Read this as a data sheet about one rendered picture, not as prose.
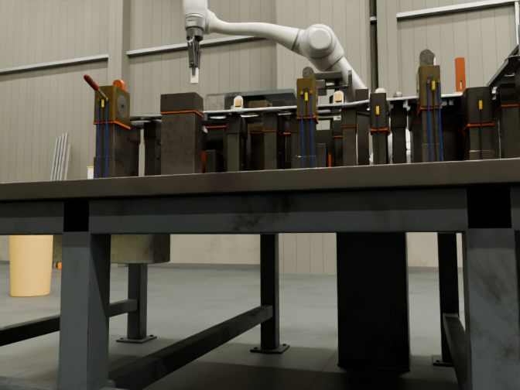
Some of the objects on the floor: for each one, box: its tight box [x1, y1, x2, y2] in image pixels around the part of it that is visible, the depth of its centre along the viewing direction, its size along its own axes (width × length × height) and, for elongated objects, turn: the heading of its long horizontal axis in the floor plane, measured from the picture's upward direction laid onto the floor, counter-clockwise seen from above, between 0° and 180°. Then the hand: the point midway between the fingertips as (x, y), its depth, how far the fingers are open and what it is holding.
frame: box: [0, 185, 520, 390], centre depth 167 cm, size 256×161×66 cm
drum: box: [9, 235, 53, 297], centre depth 485 cm, size 42×42×67 cm
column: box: [336, 232, 412, 371], centre depth 227 cm, size 31×31×66 cm
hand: (194, 76), depth 213 cm, fingers closed
